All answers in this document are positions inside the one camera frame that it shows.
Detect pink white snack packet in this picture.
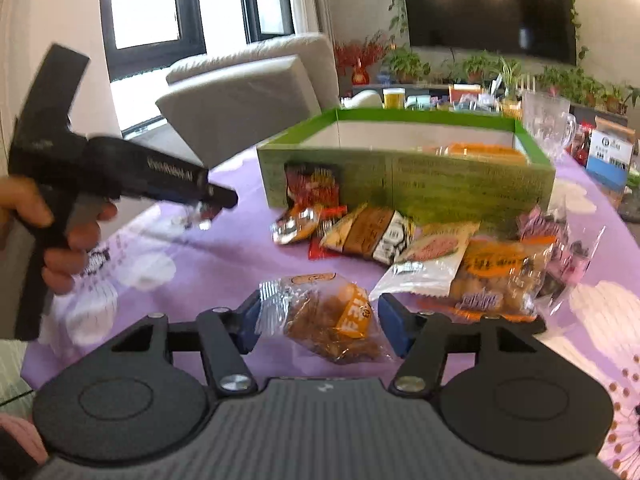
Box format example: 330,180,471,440
369,221,482,301

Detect purple patterned tablecloth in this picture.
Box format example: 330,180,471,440
20,147,640,480

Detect large orange clear snack packet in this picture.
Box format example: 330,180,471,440
420,237,556,323

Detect trailing green vine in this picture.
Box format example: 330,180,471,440
387,0,590,63

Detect beige armchair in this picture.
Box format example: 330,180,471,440
156,32,341,168

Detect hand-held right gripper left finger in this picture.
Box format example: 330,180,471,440
107,290,263,396

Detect orange box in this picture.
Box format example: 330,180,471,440
448,85,483,106

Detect row of potted plants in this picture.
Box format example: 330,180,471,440
385,47,640,113

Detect black framed window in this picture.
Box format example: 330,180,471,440
97,0,296,83

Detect brown white snack packet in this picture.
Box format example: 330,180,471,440
319,203,417,267

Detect red flower decoration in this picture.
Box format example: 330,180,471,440
334,35,391,86

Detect black wall television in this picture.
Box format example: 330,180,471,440
402,0,578,66

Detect clear fried snack packet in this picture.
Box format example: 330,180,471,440
257,272,396,365

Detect spider plant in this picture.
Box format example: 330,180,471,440
492,57,523,106

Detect person's left hand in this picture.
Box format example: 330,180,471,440
0,175,119,297

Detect silver orange snack packet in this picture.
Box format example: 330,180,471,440
270,204,348,246

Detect blue white carton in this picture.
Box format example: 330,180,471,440
585,116,638,193

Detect clear glass pitcher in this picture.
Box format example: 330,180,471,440
522,91,577,161

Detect clear candy wrapper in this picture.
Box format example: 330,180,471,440
37,245,121,346

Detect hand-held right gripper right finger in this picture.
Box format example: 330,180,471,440
377,292,548,396

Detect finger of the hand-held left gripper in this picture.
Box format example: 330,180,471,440
189,182,239,211

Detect green cardboard box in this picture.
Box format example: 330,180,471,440
256,107,557,231

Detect black red snack packet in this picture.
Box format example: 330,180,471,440
284,161,343,208

